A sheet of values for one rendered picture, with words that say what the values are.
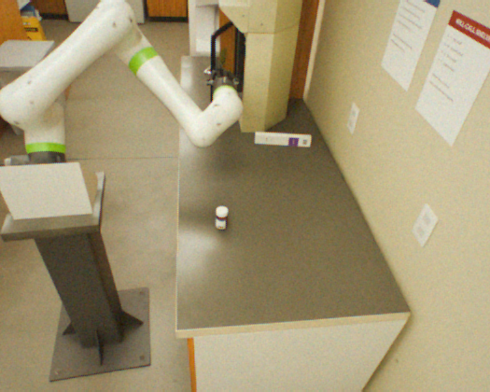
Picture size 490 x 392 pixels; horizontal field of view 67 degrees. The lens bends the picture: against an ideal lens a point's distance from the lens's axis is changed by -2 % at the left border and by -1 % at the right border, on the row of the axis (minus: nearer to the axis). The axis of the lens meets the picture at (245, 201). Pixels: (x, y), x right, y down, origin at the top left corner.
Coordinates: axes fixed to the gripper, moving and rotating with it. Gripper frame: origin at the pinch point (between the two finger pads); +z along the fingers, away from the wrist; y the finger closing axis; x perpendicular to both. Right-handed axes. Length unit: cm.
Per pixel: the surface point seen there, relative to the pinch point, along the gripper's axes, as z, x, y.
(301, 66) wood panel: 42, 14, -47
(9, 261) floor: 10, 129, 127
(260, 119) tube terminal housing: 4.7, 25.8, -20.4
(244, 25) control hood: 4.7, -16.6, -9.3
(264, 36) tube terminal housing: 4.7, -12.5, -18.1
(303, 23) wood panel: 42, -8, -45
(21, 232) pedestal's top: -58, 35, 71
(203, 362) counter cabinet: -99, 54, 10
